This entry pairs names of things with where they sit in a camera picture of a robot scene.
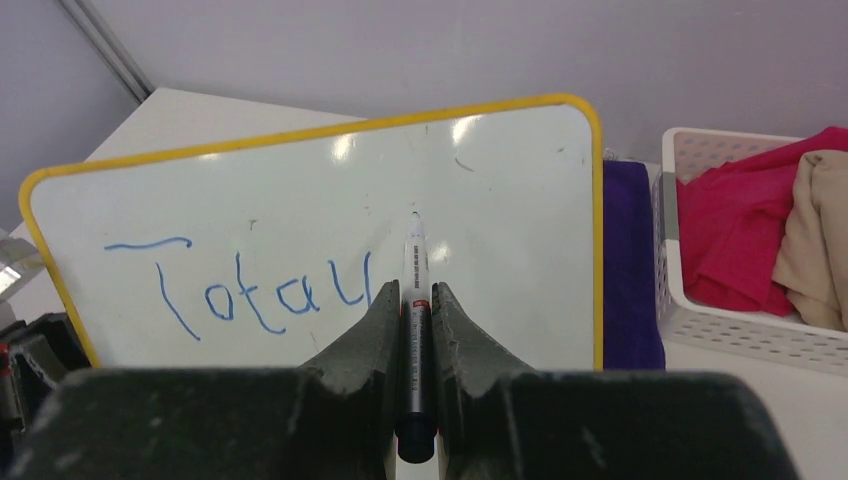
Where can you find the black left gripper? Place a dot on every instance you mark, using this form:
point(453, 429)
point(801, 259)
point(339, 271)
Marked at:
point(35, 358)

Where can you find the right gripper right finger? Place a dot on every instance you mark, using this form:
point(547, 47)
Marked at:
point(499, 418)

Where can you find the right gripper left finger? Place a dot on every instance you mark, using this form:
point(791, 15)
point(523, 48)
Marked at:
point(330, 418)

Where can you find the blue capped marker pen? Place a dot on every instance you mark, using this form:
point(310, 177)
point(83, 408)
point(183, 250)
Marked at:
point(415, 424)

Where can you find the yellow framed whiteboard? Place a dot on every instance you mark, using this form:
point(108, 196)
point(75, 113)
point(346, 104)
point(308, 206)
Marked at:
point(262, 251)

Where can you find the purple folded towel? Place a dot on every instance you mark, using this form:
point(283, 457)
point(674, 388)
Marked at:
point(631, 338)

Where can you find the white plastic basket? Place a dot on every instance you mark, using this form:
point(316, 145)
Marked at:
point(729, 331)

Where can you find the red cloth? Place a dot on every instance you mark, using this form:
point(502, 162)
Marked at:
point(733, 198)

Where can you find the beige folded cloth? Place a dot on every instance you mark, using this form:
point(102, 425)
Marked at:
point(812, 260)

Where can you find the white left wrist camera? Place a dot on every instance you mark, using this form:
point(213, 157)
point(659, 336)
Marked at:
point(21, 262)

